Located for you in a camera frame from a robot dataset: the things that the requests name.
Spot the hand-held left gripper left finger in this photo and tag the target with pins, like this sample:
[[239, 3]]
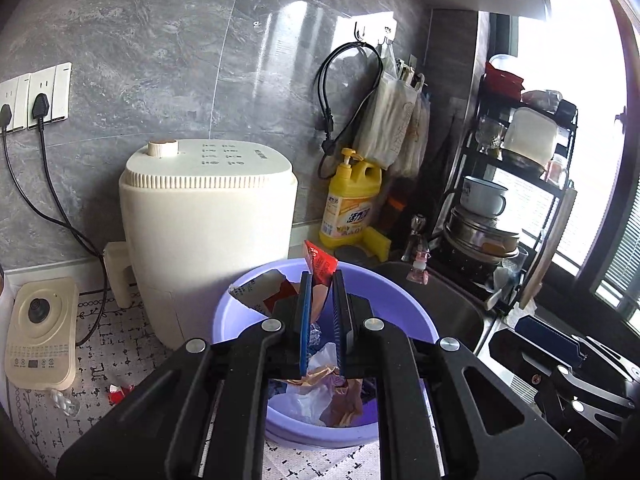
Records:
[[304, 330]]

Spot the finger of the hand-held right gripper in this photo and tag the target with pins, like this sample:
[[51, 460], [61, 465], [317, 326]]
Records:
[[550, 340], [515, 355]]

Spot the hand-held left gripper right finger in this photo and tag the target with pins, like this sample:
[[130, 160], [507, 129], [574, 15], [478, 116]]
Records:
[[340, 325]]

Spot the purple plastic basin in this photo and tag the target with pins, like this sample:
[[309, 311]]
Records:
[[400, 310]]

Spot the red snack wrapper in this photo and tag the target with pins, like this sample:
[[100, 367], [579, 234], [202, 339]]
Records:
[[320, 265]]

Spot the white paper wrapper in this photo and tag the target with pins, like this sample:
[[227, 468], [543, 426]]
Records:
[[305, 402]]

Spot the white red paper packet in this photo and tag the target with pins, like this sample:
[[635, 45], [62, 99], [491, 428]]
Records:
[[260, 292]]

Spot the steel sink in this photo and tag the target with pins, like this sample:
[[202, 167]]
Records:
[[450, 310]]

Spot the brown paper wrapper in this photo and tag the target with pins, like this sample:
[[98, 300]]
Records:
[[345, 405]]

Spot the yellow plastic holder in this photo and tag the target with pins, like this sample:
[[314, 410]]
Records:
[[377, 242]]

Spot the small pink bottle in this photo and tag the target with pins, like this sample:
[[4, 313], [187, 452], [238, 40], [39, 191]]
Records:
[[419, 270]]

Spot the yellow detergent pump bottle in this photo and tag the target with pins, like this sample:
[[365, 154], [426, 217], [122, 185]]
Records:
[[350, 205]]

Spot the stacked steel pots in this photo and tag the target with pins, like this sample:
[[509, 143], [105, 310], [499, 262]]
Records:
[[475, 235]]

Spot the cream air fryer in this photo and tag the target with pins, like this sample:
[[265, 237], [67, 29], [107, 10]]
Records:
[[200, 240]]

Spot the black dish rack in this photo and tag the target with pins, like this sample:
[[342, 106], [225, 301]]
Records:
[[555, 195]]

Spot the white enamel mug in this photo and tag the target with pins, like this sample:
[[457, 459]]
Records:
[[480, 197]]

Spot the patterned white table mat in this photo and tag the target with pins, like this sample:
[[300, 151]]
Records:
[[125, 360]]

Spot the small red wrapper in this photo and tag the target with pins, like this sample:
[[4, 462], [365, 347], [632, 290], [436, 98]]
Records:
[[120, 392]]

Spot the white lidded container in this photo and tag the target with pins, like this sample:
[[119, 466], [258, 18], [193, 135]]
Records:
[[530, 135]]

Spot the hanging clear plastic bag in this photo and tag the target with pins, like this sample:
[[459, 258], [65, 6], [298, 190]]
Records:
[[420, 135]]

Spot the window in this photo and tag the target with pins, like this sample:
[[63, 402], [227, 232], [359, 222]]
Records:
[[575, 135]]

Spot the hanging white printed bag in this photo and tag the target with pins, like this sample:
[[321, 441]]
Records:
[[385, 120]]

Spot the clear drinking glass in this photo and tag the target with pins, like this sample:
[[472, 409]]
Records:
[[490, 135]]

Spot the small clear plastic piece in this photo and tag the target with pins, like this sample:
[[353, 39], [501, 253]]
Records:
[[62, 402]]

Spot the cream electric kettle base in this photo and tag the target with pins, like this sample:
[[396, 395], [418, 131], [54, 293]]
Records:
[[45, 340]]

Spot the white wall hook rack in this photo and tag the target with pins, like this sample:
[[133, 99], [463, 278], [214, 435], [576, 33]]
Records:
[[367, 27]]

